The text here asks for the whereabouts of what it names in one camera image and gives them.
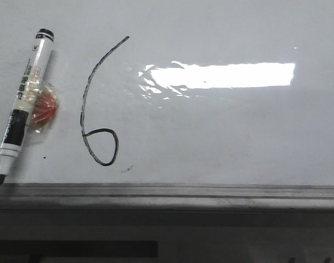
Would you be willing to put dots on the grey aluminium whiteboard tray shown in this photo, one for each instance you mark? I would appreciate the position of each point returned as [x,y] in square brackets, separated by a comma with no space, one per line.
[164,197]

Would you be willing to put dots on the red round magnet with tape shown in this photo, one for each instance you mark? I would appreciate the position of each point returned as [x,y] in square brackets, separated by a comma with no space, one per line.
[45,108]

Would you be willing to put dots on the black and white whiteboard marker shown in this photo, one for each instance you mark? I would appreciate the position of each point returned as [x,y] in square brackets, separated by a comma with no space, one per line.
[25,99]

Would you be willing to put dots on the white whiteboard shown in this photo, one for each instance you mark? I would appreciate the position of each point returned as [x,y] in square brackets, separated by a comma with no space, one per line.
[196,92]

